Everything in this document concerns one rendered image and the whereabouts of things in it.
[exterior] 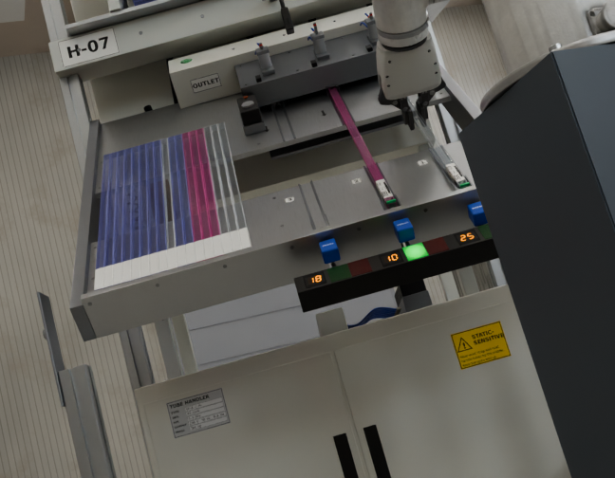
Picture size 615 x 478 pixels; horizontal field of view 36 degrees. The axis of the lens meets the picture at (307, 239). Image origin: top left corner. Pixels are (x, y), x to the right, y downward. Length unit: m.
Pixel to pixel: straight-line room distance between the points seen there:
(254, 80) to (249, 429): 0.66
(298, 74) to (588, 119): 1.07
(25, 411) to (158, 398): 10.02
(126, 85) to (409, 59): 0.80
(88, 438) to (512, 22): 0.83
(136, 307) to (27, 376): 10.35
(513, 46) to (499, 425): 0.88
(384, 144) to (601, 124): 1.28
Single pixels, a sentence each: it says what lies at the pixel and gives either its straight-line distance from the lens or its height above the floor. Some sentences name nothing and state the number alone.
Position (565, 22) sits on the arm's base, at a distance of 0.92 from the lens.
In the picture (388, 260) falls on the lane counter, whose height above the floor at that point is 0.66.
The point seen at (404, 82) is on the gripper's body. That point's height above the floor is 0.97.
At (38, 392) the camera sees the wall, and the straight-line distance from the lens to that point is 11.72.
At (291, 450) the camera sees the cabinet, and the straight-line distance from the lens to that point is 1.65.
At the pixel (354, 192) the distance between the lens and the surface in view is 1.49.
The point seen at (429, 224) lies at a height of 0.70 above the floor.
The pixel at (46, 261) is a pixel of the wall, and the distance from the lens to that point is 12.04.
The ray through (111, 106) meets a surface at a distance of 2.17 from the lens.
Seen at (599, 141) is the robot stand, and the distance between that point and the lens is 0.83.
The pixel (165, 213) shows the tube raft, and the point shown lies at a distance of 1.56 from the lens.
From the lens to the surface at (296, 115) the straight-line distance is 1.80.
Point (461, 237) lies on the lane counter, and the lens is 1.34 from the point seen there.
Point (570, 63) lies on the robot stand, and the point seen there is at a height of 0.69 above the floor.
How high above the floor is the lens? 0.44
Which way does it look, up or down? 12 degrees up
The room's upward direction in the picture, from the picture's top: 16 degrees counter-clockwise
